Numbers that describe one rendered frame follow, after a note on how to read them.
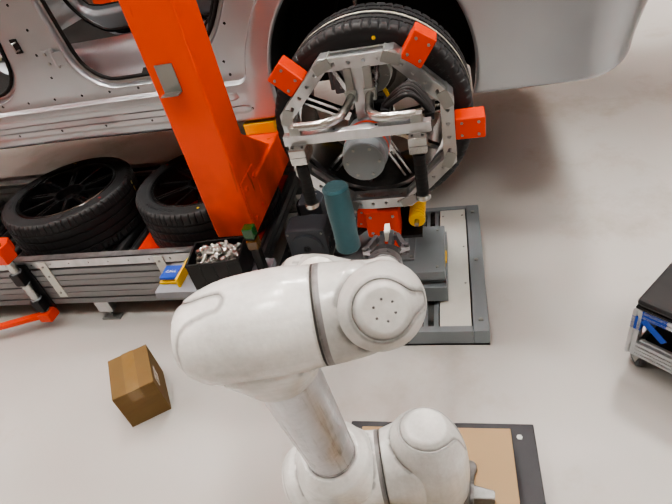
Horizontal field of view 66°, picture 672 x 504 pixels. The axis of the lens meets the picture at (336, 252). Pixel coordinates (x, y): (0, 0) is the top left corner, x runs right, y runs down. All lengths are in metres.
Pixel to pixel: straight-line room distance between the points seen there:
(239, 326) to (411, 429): 0.59
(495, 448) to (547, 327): 0.86
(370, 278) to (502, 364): 1.51
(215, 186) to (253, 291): 1.29
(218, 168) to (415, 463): 1.17
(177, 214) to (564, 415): 1.67
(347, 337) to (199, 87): 1.24
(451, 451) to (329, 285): 0.60
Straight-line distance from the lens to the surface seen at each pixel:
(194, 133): 1.81
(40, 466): 2.40
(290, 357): 0.62
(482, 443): 1.43
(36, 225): 2.76
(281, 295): 0.61
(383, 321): 0.57
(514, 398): 1.97
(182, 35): 1.68
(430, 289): 2.10
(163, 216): 2.36
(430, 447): 1.10
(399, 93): 1.50
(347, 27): 1.67
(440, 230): 2.28
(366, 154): 1.56
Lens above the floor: 1.61
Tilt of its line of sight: 38 degrees down
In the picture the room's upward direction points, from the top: 14 degrees counter-clockwise
